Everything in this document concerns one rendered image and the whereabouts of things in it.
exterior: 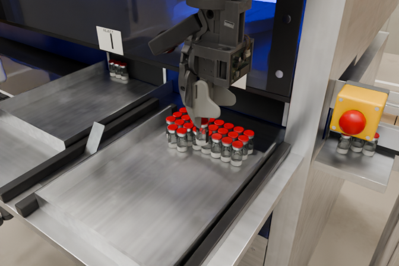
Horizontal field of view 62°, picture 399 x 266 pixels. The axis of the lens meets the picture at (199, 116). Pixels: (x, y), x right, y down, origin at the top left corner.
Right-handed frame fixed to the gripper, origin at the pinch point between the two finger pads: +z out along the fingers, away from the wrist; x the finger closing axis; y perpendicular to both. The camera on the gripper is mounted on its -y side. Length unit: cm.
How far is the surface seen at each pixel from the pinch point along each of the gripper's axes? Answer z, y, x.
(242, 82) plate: -0.4, 0.2, 15.0
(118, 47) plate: -1.0, -34.4, 14.7
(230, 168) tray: 11.7, 4.7, 3.5
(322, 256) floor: 100, 19, 69
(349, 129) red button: 1.0, 21.7, 11.7
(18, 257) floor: 100, -91, -8
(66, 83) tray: 11, -50, 8
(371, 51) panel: 12, 14, 87
